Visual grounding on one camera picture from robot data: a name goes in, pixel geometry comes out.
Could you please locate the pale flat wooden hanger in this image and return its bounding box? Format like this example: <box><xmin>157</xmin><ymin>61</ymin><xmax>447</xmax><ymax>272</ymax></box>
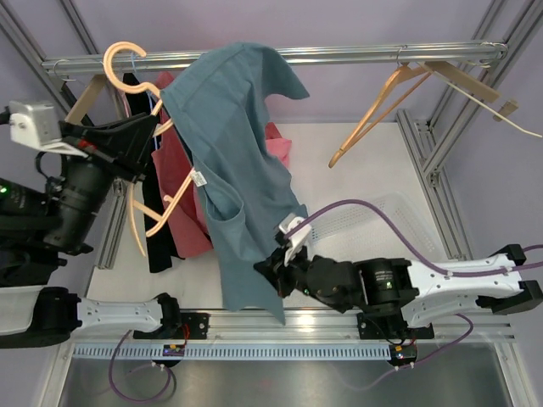
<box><xmin>418</xmin><ymin>61</ymin><xmax>542</xmax><ymax>138</ymax></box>

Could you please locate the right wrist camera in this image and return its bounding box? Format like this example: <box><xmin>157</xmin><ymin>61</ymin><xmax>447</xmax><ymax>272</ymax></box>
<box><xmin>278</xmin><ymin>213</ymin><xmax>312</xmax><ymax>266</ymax></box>

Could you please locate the white plastic basket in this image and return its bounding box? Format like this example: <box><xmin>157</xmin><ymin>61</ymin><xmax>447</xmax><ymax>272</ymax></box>
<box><xmin>308</xmin><ymin>192</ymin><xmax>445</xmax><ymax>261</ymax></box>

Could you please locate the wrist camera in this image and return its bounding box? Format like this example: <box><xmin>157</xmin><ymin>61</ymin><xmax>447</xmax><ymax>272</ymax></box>
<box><xmin>8</xmin><ymin>101</ymin><xmax>65</xmax><ymax>153</ymax></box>
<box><xmin>278</xmin><ymin>213</ymin><xmax>312</xmax><ymax>266</ymax></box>

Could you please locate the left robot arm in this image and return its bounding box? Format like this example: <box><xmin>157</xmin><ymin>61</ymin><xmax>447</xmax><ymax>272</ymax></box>
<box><xmin>1</xmin><ymin>109</ymin><xmax>182</xmax><ymax>349</ymax></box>

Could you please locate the front aluminium rail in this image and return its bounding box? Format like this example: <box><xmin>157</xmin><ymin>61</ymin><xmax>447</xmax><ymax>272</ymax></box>
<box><xmin>72</xmin><ymin>309</ymin><xmax>516</xmax><ymax>343</ymax></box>

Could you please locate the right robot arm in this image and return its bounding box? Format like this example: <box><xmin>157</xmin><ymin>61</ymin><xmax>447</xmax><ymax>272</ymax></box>
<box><xmin>254</xmin><ymin>244</ymin><xmax>542</xmax><ymax>340</ymax></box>

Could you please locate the dark pink t shirt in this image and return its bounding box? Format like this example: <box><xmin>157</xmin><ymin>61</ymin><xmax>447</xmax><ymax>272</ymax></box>
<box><xmin>151</xmin><ymin>70</ymin><xmax>216</xmax><ymax>259</ymax></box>

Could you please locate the left pale wooden hanger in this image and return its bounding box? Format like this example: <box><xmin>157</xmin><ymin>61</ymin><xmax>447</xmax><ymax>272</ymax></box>
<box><xmin>63</xmin><ymin>40</ymin><xmax>131</xmax><ymax>126</ymax></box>

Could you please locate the pink wire hanger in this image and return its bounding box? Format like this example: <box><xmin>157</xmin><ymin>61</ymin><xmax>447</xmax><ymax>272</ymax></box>
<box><xmin>102</xmin><ymin>51</ymin><xmax>132</xmax><ymax>121</ymax></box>

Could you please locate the black garment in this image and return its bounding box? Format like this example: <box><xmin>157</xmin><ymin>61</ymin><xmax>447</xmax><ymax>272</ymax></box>
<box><xmin>126</xmin><ymin>92</ymin><xmax>179</xmax><ymax>274</ymax></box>

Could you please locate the white cable duct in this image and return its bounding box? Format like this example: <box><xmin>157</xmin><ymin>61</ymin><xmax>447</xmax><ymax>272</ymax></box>
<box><xmin>72</xmin><ymin>343</ymin><xmax>391</xmax><ymax>361</ymax></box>

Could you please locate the blue t shirt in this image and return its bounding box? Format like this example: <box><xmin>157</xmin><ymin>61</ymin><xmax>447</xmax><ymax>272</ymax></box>
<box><xmin>160</xmin><ymin>42</ymin><xmax>308</xmax><ymax>321</ymax></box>

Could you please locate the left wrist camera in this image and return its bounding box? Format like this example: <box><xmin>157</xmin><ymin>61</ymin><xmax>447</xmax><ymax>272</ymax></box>
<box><xmin>8</xmin><ymin>101</ymin><xmax>65</xmax><ymax>153</ymax></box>

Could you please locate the light wooden hanger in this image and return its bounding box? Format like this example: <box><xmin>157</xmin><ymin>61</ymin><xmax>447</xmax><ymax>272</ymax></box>
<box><xmin>103</xmin><ymin>41</ymin><xmax>195</xmax><ymax>257</ymax></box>

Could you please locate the orange wooden hanger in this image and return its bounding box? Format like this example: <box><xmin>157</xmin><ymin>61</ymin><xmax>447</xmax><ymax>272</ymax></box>
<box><xmin>328</xmin><ymin>64</ymin><xmax>430</xmax><ymax>168</ymax></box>

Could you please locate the aluminium hanging rail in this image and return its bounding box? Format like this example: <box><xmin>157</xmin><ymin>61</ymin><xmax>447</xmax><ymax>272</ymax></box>
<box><xmin>42</xmin><ymin>40</ymin><xmax>508</xmax><ymax>78</ymax></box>

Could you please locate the light pink t shirt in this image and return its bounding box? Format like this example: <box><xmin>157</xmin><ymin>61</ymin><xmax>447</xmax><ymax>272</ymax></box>
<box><xmin>265</xmin><ymin>122</ymin><xmax>292</xmax><ymax>168</ymax></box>

